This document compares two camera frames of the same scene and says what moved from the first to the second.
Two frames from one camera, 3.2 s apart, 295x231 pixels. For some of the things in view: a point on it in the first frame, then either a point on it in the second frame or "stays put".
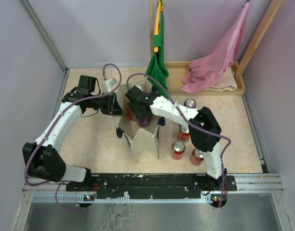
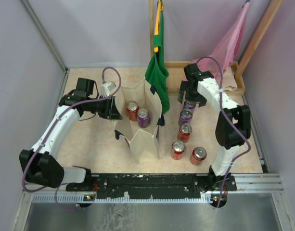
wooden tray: [176, 71] stays put
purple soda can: [144, 122] stays put
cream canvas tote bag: [144, 141] stays put
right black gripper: [138, 115] to [200, 99]
